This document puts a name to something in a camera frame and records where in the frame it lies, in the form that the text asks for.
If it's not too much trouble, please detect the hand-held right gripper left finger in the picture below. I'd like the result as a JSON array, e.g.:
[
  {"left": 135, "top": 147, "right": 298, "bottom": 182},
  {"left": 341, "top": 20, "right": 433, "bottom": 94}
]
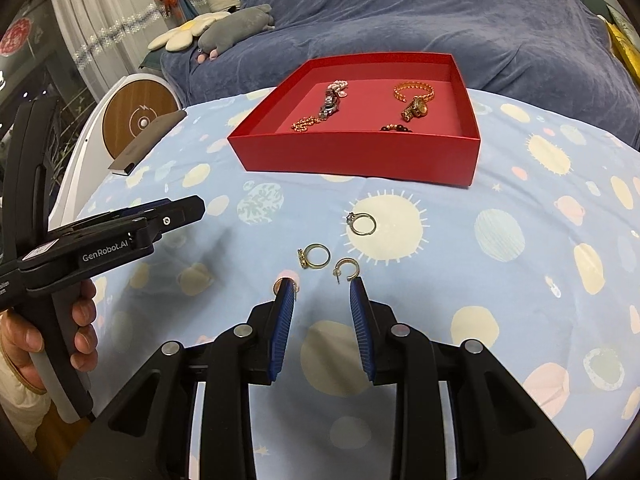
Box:
[{"left": 57, "top": 278, "right": 296, "bottom": 480}]

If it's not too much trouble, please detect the yellow pillow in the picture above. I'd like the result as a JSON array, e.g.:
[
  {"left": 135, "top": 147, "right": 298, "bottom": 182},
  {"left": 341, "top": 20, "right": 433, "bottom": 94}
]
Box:
[{"left": 605, "top": 20, "right": 640, "bottom": 86}]

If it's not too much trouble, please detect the grey plush toy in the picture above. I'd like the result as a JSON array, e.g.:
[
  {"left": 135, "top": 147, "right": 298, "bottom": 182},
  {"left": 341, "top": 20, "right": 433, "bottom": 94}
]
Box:
[{"left": 196, "top": 4, "right": 277, "bottom": 63}]

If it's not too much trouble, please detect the grey flat box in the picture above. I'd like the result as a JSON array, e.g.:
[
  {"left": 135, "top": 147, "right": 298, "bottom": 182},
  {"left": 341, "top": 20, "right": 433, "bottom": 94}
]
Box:
[{"left": 107, "top": 111, "right": 187, "bottom": 176}]

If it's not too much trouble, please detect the blue velvet blanket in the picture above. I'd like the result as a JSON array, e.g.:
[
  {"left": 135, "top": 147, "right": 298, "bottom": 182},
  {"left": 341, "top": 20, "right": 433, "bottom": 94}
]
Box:
[{"left": 160, "top": 0, "right": 640, "bottom": 148}]

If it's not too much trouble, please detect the pearl and chain bracelet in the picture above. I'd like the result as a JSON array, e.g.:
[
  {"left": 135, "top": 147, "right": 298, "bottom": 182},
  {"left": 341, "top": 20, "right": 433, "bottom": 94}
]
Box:
[{"left": 319, "top": 87, "right": 342, "bottom": 121}]

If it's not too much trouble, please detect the red cardboard box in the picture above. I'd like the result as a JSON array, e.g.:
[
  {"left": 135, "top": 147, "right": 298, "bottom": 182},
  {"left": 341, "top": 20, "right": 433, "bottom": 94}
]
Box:
[{"left": 227, "top": 51, "right": 482, "bottom": 188}]

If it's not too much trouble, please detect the white device with wooden disc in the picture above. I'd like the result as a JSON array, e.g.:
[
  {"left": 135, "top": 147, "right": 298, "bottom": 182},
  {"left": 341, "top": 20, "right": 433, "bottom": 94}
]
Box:
[{"left": 47, "top": 74, "right": 186, "bottom": 226}]

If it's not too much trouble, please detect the gold wristwatch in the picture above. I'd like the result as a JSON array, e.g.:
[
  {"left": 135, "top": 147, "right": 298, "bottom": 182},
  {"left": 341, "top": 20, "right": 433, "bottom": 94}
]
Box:
[{"left": 402, "top": 96, "right": 430, "bottom": 122}]

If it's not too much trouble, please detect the person's left hand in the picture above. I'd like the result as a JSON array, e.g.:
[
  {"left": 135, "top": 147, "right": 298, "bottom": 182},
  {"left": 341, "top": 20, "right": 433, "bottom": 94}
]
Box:
[{"left": 0, "top": 280, "right": 99, "bottom": 396}]

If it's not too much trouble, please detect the silver ring with stone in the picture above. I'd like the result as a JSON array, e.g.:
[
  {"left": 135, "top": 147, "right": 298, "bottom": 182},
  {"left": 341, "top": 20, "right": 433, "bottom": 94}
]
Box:
[{"left": 346, "top": 211, "right": 376, "bottom": 236}]

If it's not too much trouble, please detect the flower-shaped plush cushion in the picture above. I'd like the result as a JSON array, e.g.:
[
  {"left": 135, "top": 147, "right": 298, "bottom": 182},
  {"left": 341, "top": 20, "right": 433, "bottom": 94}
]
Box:
[{"left": 147, "top": 10, "right": 236, "bottom": 52}]

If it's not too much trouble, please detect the gold bangle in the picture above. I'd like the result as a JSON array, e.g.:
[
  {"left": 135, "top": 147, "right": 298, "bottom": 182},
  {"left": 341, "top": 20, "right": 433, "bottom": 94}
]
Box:
[{"left": 393, "top": 80, "right": 435, "bottom": 103}]

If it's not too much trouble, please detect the blue printed bed sheet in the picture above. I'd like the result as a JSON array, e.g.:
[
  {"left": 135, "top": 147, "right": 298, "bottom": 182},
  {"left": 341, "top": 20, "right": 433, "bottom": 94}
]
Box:
[{"left": 50, "top": 87, "right": 640, "bottom": 480}]

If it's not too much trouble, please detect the white lace curtain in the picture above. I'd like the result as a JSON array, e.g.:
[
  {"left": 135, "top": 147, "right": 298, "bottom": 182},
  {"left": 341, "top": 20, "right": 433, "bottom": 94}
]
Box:
[{"left": 47, "top": 0, "right": 171, "bottom": 111}]

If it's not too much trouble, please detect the person's left forearm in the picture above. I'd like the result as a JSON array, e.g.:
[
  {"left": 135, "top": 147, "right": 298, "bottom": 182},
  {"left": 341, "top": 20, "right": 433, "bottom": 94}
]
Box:
[{"left": 0, "top": 355, "right": 51, "bottom": 461}]

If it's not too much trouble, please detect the grey patterned pillow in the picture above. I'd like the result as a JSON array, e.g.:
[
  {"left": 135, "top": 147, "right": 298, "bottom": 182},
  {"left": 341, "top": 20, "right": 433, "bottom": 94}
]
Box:
[{"left": 606, "top": 4, "right": 640, "bottom": 31}]

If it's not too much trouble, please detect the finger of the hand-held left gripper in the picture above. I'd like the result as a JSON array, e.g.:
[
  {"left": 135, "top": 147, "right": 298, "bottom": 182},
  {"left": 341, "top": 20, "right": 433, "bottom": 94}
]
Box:
[
  {"left": 50, "top": 199, "right": 173, "bottom": 235},
  {"left": 146, "top": 197, "right": 207, "bottom": 242}
]

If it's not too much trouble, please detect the green sofa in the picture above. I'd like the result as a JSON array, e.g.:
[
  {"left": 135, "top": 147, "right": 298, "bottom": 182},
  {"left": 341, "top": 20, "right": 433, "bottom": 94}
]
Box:
[{"left": 575, "top": 0, "right": 613, "bottom": 18}]

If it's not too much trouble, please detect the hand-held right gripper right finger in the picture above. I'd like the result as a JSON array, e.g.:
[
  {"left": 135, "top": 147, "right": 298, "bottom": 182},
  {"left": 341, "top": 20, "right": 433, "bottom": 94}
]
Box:
[{"left": 349, "top": 277, "right": 586, "bottom": 480}]

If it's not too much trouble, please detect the red round window ornament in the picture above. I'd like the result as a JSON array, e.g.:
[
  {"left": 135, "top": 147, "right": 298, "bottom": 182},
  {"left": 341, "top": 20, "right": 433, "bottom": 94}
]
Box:
[{"left": 0, "top": 17, "right": 33, "bottom": 56}]

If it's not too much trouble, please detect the gold ring with ornament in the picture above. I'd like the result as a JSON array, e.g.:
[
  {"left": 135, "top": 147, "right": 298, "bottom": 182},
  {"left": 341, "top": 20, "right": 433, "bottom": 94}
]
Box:
[{"left": 295, "top": 243, "right": 331, "bottom": 271}]

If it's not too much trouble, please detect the gold hoop earring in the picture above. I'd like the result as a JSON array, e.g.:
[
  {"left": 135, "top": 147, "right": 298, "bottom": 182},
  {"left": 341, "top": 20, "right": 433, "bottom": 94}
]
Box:
[
  {"left": 332, "top": 258, "right": 361, "bottom": 286},
  {"left": 271, "top": 281, "right": 301, "bottom": 303}
]

